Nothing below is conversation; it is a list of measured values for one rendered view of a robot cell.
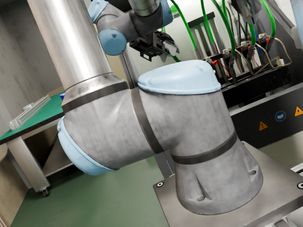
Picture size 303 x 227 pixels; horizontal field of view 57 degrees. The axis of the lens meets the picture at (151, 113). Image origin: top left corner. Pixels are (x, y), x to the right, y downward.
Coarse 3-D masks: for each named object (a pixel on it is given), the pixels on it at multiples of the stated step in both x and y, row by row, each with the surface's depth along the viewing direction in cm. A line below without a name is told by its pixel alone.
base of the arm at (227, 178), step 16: (224, 144) 42; (240, 144) 46; (176, 160) 46; (192, 160) 43; (208, 160) 42; (224, 160) 43; (240, 160) 44; (256, 160) 48; (176, 176) 48; (192, 176) 44; (208, 176) 43; (224, 176) 43; (240, 176) 43; (256, 176) 44; (192, 192) 45; (208, 192) 43; (224, 192) 42; (240, 192) 43; (256, 192) 44; (192, 208) 46; (208, 208) 44; (224, 208) 43
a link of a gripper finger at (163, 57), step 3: (165, 48) 105; (165, 51) 104; (168, 51) 106; (162, 54) 104; (165, 54) 105; (168, 54) 106; (162, 57) 103; (165, 57) 105; (162, 60) 103; (165, 60) 104
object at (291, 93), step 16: (272, 96) 100; (288, 96) 98; (240, 112) 100; (256, 112) 100; (272, 112) 100; (288, 112) 100; (240, 128) 101; (256, 128) 101; (272, 128) 102; (288, 128) 102; (256, 144) 103
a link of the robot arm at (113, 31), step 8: (104, 16) 81; (112, 16) 81; (120, 16) 78; (128, 16) 77; (96, 24) 83; (104, 24) 79; (112, 24) 77; (120, 24) 77; (128, 24) 76; (104, 32) 76; (112, 32) 76; (120, 32) 77; (128, 32) 77; (136, 32) 78; (104, 40) 76; (112, 40) 76; (120, 40) 76; (128, 40) 79; (104, 48) 77; (112, 48) 78; (120, 48) 78
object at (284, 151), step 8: (288, 136) 103; (296, 136) 103; (272, 144) 103; (280, 144) 103; (288, 144) 104; (296, 144) 104; (264, 152) 104; (272, 152) 104; (280, 152) 104; (288, 152) 104; (296, 152) 105; (280, 160) 105; (288, 160) 105; (296, 160) 105
